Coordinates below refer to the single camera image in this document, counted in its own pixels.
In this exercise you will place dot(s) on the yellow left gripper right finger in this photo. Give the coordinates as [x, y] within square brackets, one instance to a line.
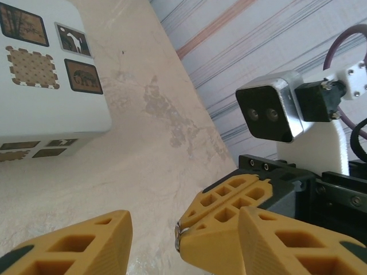
[301, 252]

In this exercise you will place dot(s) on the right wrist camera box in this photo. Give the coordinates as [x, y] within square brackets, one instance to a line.
[266, 114]

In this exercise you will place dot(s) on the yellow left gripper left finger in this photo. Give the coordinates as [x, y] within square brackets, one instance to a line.
[71, 252]

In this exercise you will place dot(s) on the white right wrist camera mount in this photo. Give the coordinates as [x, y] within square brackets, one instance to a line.
[309, 143]

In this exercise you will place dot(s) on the small metal key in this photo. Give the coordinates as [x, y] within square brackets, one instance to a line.
[177, 240]

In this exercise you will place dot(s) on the white box with picture stickers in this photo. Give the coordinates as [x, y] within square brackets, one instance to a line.
[43, 109]

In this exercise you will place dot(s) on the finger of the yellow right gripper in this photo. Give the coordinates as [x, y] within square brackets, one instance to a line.
[213, 197]
[212, 249]

